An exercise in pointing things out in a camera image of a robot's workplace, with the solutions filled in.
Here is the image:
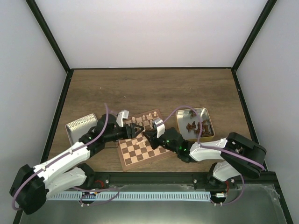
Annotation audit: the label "purple cable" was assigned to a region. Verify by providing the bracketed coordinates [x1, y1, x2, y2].
[161, 106, 266, 206]
[11, 103, 117, 210]

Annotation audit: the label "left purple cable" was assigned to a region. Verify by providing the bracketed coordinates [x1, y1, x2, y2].
[11, 103, 117, 210]

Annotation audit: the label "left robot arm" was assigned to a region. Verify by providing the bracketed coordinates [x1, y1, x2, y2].
[9, 114, 144, 214]

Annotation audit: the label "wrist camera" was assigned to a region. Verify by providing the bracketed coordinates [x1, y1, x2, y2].
[153, 118, 165, 138]
[116, 110, 129, 127]

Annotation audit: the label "left metal tray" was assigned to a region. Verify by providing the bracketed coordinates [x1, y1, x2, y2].
[65, 113, 98, 145]

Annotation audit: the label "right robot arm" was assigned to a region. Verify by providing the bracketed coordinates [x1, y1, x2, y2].
[143, 128, 266, 188]

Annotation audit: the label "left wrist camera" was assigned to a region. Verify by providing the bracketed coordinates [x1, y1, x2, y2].
[116, 110, 129, 127]

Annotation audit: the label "light blue cable duct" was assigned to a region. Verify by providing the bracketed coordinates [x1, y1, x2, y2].
[50, 191, 211, 202]

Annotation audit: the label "black frame posts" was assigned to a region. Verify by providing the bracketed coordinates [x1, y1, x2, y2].
[26, 0, 293, 224]

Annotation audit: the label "pile of dark chess pieces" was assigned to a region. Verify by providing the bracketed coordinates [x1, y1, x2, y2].
[186, 111, 213, 137]

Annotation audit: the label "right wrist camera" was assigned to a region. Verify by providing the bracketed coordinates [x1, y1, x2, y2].
[153, 118, 165, 138]

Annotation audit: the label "black front rail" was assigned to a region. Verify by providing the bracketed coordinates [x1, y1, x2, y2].
[30, 171, 276, 189]

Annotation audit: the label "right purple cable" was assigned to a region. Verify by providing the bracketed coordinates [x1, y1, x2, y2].
[161, 106, 266, 206]

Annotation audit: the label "wooden chess board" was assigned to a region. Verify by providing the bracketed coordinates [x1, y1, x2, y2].
[117, 109, 173, 171]

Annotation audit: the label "metal tray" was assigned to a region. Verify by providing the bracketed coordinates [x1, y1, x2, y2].
[65, 113, 98, 145]
[175, 107, 215, 142]

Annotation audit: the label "right metal tray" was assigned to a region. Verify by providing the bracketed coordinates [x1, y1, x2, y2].
[175, 107, 215, 142]

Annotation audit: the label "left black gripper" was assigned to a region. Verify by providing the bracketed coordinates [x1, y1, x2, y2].
[105, 124, 145, 143]

